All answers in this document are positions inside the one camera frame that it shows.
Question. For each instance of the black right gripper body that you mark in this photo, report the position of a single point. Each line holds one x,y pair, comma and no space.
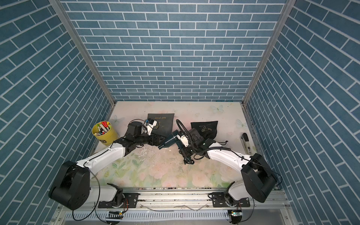
188,151

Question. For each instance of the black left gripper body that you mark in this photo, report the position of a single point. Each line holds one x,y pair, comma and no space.
150,141

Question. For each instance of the grey hair dryer bag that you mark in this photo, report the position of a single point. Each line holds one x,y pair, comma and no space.
165,123

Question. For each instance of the black hair dryer bag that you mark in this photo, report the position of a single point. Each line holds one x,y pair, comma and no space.
208,130

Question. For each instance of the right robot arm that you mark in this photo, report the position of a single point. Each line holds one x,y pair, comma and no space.
258,179

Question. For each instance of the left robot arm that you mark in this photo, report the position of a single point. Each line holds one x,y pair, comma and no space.
71,186

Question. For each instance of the yellow pen holder cup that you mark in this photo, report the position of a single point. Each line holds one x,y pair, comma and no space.
105,136

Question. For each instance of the red marker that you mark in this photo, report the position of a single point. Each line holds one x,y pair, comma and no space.
105,124

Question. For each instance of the white black stapler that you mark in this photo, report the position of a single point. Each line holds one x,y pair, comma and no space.
246,144

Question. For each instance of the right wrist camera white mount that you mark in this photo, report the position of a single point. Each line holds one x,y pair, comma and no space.
184,140

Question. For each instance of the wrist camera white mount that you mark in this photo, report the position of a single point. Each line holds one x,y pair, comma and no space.
184,140
151,125

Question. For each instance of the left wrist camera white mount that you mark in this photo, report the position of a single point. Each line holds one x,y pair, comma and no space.
151,125

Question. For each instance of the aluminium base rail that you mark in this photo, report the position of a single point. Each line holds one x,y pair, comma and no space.
182,206

